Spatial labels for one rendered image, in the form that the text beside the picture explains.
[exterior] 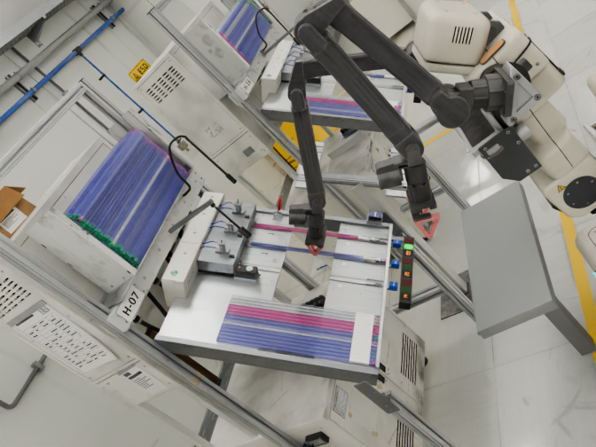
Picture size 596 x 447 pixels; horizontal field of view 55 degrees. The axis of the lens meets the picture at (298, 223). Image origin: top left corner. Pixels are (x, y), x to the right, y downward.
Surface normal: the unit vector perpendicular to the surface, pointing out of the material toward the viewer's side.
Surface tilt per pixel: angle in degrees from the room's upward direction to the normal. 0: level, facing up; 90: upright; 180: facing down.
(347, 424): 90
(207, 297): 44
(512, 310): 0
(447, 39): 90
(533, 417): 0
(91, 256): 90
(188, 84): 90
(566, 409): 0
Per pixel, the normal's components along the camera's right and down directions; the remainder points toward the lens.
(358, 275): 0.00, -0.75
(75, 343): -0.13, 0.64
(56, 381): 0.71, -0.44
